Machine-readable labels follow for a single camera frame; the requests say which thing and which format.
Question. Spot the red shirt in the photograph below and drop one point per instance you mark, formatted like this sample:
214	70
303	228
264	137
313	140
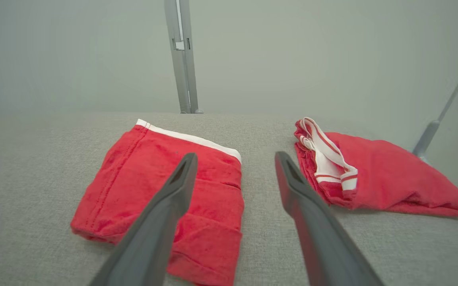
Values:
133	186

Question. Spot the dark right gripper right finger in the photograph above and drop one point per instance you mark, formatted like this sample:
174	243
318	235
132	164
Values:
324	238

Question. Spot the red jersey striped white collar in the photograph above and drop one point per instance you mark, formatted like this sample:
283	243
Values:
392	178

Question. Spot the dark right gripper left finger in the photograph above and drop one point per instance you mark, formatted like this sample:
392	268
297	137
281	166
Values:
153	230

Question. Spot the grey slanted metal strut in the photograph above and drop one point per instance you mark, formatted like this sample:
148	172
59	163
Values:
427	137

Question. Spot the grey metal upright post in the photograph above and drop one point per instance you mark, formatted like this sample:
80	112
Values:
181	71

